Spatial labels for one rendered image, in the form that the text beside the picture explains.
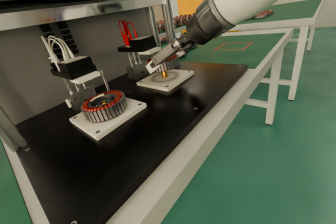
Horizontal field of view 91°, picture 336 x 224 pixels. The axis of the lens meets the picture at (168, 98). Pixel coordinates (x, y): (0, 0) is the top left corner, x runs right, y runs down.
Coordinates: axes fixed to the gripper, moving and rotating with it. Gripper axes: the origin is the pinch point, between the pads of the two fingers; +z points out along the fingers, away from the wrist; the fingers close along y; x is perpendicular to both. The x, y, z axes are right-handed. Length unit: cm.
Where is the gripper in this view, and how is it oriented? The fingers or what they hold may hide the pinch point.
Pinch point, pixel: (163, 61)
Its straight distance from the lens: 58.2
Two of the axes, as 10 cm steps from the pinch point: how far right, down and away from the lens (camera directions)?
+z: -5.5, 2.8, 7.8
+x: -5.3, -8.4, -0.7
